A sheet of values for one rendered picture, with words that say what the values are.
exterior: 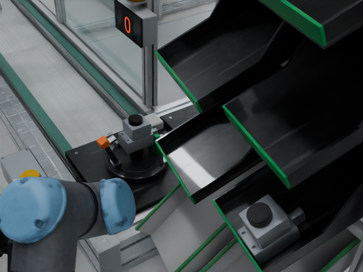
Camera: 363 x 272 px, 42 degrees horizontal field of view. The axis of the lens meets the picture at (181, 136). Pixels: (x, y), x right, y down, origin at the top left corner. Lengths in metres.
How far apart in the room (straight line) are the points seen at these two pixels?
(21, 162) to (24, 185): 0.56
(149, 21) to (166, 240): 0.47
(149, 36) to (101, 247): 0.47
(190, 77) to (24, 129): 0.67
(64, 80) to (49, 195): 0.93
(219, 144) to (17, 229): 0.32
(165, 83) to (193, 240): 0.79
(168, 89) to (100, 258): 0.72
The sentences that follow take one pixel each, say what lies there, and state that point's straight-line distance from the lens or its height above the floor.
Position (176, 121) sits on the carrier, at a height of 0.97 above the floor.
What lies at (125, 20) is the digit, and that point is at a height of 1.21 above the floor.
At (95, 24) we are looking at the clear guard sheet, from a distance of 1.43.
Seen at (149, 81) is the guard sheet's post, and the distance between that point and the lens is 1.20.
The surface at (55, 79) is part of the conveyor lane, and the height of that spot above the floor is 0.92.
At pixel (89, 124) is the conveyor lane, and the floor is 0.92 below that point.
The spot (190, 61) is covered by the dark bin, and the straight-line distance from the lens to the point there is 0.65.
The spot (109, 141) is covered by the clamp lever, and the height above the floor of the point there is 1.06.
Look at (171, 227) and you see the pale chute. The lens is 0.87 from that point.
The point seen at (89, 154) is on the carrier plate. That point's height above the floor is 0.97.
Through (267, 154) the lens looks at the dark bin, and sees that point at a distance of 0.50.
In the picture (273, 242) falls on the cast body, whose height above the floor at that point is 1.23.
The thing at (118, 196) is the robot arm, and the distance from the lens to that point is 0.65.
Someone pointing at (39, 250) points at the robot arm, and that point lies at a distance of 0.58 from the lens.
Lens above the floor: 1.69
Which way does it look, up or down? 39 degrees down
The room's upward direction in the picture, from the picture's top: 3 degrees clockwise
